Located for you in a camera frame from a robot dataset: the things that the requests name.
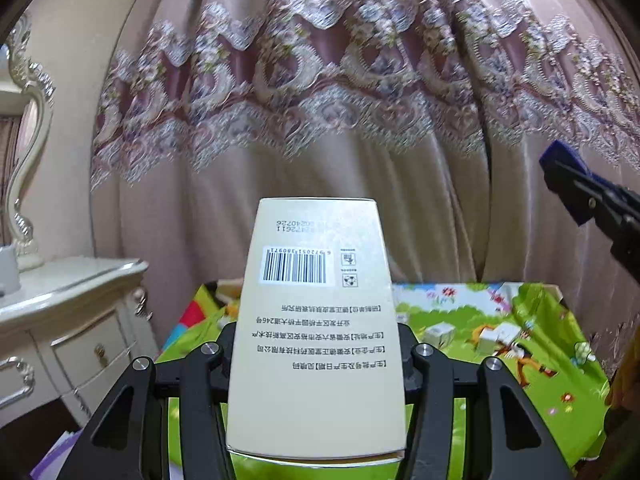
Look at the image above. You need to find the purple plastic bag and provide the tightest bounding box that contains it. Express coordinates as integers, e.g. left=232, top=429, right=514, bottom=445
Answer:
left=30, top=429, right=92, bottom=480

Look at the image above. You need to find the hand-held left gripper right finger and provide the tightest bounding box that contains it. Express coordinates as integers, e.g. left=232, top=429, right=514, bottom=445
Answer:
left=395, top=323, right=576, bottom=480

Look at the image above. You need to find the green cartoon play mat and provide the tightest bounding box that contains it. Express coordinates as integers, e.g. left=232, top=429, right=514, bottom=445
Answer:
left=154, top=280, right=614, bottom=480

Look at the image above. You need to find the white cup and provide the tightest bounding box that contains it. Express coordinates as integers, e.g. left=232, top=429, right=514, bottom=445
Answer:
left=0, top=245, right=24, bottom=299

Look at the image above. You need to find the small pale box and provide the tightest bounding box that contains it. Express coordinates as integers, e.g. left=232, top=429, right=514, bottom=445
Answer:
left=425, top=324, right=454, bottom=351

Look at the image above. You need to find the white ornate mirror frame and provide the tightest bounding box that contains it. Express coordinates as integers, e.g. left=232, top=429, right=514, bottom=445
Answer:
left=0, top=10, right=56, bottom=272

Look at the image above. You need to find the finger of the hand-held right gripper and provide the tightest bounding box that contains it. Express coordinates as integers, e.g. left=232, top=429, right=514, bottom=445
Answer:
left=539, top=140, right=640, bottom=283

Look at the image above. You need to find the beige embroidered curtain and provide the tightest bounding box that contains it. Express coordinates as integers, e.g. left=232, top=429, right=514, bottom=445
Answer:
left=89, top=0, right=640, bottom=288

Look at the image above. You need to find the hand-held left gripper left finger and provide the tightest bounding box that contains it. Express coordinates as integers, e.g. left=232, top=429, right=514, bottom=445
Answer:
left=60, top=322, right=239, bottom=480

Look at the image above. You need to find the white and orange box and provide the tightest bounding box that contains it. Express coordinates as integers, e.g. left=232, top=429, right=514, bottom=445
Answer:
left=477, top=322, right=521, bottom=356

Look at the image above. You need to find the white ornate dresser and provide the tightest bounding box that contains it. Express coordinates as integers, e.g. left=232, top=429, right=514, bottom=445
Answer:
left=0, top=255, right=162, bottom=432

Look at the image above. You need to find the large beige cardboard box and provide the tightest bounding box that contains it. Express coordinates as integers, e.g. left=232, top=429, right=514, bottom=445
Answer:
left=225, top=197, right=407, bottom=461

